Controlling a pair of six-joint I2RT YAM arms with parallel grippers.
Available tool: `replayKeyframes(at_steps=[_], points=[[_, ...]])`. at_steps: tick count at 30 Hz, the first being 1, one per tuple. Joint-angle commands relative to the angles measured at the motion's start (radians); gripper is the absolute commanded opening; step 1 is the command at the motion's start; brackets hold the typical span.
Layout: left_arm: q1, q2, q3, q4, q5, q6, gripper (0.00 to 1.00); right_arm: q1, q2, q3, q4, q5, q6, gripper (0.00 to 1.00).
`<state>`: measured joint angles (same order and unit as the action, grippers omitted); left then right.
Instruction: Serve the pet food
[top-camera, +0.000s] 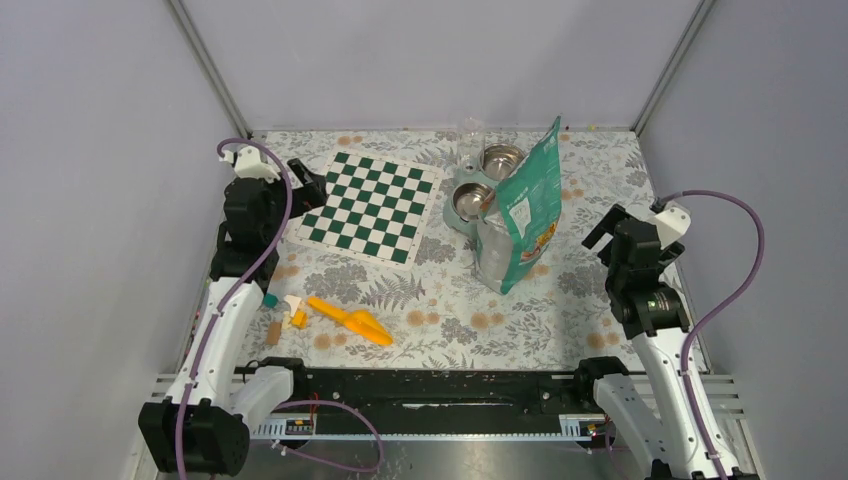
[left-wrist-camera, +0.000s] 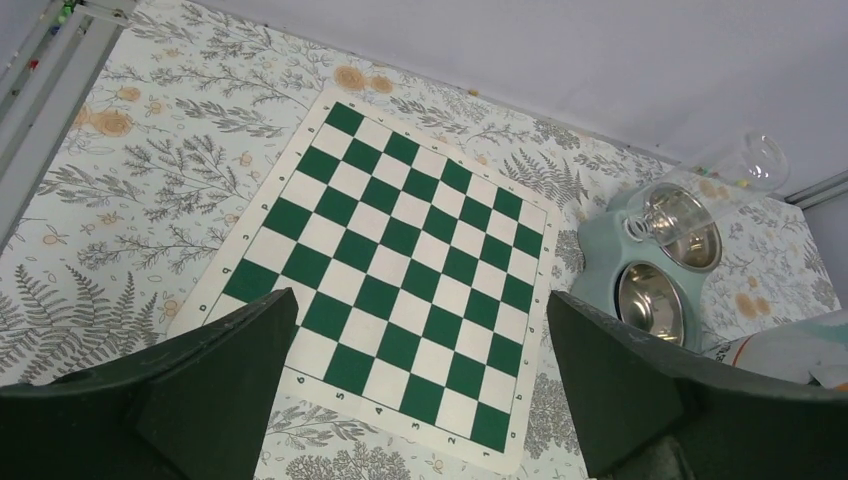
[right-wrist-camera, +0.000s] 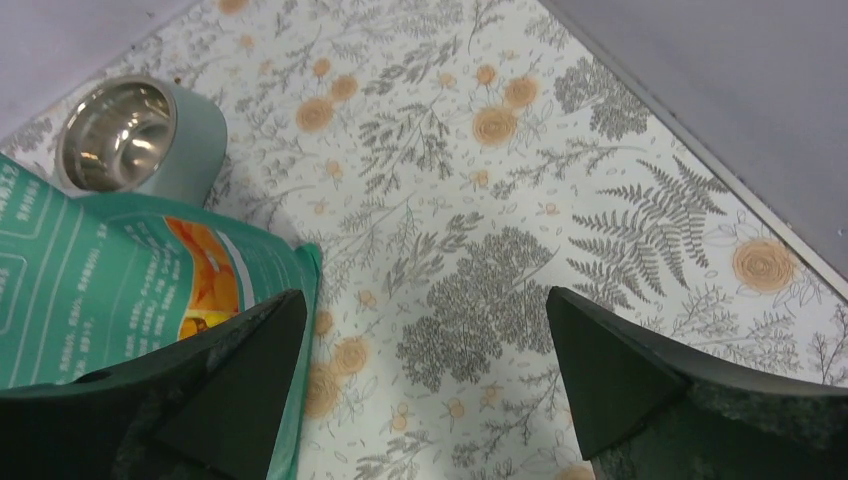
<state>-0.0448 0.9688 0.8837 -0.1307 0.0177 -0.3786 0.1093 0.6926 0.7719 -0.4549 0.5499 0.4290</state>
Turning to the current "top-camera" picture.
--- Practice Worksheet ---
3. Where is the floral tablecloth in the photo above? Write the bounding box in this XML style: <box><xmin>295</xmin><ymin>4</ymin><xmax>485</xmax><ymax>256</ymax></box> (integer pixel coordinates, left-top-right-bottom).
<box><xmin>238</xmin><ymin>131</ymin><xmax>654</xmax><ymax>371</ymax></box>

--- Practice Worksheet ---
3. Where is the orange plastic scoop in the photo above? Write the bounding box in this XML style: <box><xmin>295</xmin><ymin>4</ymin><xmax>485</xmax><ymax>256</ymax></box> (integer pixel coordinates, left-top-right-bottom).
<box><xmin>307</xmin><ymin>297</ymin><xmax>393</xmax><ymax>346</ymax></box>

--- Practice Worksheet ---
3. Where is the far steel bowl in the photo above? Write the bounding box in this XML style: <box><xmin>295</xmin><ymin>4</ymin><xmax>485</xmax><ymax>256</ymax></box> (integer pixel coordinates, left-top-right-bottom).
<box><xmin>479</xmin><ymin>143</ymin><xmax>526</xmax><ymax>181</ymax></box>

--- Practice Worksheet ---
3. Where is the near steel bowl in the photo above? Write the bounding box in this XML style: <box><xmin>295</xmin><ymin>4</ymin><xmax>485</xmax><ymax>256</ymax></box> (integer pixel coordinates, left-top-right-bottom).
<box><xmin>450</xmin><ymin>182</ymin><xmax>493</xmax><ymax>222</ymax></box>

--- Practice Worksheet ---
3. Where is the green pet food bag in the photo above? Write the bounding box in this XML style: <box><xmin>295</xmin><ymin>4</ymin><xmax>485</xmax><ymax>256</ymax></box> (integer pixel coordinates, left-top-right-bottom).
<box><xmin>475</xmin><ymin>117</ymin><xmax>561</xmax><ymax>295</ymax></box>

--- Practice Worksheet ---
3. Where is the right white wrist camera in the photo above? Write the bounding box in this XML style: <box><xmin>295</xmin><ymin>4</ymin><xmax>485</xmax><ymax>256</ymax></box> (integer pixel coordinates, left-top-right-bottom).
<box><xmin>648</xmin><ymin>201</ymin><xmax>692</xmax><ymax>250</ymax></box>

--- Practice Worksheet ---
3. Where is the yellow toy block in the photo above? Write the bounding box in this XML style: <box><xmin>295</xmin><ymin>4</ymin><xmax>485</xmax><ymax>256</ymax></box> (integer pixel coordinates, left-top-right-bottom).
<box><xmin>290</xmin><ymin>310</ymin><xmax>308</xmax><ymax>329</ymax></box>

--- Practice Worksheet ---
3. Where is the teal double pet feeder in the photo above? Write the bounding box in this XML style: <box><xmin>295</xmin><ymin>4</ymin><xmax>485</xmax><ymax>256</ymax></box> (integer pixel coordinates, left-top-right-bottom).
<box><xmin>443</xmin><ymin>143</ymin><xmax>526</xmax><ymax>238</ymax></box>

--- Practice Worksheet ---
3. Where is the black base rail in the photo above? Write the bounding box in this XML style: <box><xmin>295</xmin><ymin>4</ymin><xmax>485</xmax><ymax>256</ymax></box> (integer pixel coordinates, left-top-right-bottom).
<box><xmin>252</xmin><ymin>357</ymin><xmax>606</xmax><ymax>442</ymax></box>

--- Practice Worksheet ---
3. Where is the green white chessboard mat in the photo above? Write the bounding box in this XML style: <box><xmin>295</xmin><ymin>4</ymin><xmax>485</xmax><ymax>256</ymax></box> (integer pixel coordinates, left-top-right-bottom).
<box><xmin>285</xmin><ymin>147</ymin><xmax>444</xmax><ymax>271</ymax></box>

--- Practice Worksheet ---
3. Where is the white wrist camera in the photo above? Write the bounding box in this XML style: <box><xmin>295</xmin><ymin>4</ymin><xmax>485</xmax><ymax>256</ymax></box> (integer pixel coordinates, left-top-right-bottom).
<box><xmin>648</xmin><ymin>201</ymin><xmax>692</xmax><ymax>250</ymax></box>
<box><xmin>219</xmin><ymin>146</ymin><xmax>281</xmax><ymax>183</ymax></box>

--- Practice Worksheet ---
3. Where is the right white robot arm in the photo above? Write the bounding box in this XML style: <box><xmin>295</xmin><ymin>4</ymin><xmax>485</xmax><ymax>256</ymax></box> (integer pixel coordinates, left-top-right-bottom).
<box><xmin>573</xmin><ymin>204</ymin><xmax>750</xmax><ymax>479</ymax></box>

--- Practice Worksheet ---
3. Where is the white toy piece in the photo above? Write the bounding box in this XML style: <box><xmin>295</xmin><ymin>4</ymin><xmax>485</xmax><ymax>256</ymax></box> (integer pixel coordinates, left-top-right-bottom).
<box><xmin>281</xmin><ymin>295</ymin><xmax>302</xmax><ymax>329</ymax></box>

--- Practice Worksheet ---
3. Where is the brown wooden block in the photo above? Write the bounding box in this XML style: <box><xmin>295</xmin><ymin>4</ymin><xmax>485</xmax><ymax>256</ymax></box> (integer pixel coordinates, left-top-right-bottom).
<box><xmin>265</xmin><ymin>322</ymin><xmax>282</xmax><ymax>346</ymax></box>

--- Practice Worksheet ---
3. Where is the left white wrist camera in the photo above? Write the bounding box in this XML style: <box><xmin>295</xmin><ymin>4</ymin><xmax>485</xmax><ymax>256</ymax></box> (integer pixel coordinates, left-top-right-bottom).
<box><xmin>219</xmin><ymin>146</ymin><xmax>281</xmax><ymax>183</ymax></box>

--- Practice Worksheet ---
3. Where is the teal cube block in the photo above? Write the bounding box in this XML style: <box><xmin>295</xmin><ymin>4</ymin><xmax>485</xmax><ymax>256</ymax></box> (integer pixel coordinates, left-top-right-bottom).
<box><xmin>262</xmin><ymin>294</ymin><xmax>279</xmax><ymax>309</ymax></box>

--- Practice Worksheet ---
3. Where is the steel bowl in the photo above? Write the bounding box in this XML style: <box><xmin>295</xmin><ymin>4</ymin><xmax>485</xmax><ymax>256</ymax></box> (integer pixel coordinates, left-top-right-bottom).
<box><xmin>450</xmin><ymin>182</ymin><xmax>493</xmax><ymax>222</ymax></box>
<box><xmin>479</xmin><ymin>143</ymin><xmax>526</xmax><ymax>181</ymax></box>

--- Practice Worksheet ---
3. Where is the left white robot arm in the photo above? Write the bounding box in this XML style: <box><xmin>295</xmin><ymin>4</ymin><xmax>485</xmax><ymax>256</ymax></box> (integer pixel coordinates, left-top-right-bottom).
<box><xmin>138</xmin><ymin>158</ymin><xmax>327</xmax><ymax>476</ymax></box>

